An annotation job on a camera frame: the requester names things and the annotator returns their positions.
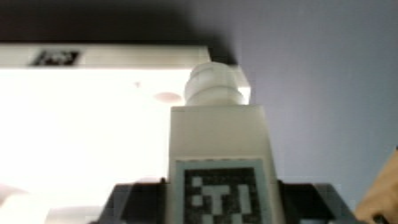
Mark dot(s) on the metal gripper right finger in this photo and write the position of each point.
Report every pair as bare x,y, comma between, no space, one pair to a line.
313,204

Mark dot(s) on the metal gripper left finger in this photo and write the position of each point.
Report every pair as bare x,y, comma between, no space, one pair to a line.
136,204

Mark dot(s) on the white leg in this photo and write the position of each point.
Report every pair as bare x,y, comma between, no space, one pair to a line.
223,190

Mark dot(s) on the white square tabletop part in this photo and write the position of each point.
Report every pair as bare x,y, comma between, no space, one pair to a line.
88,94

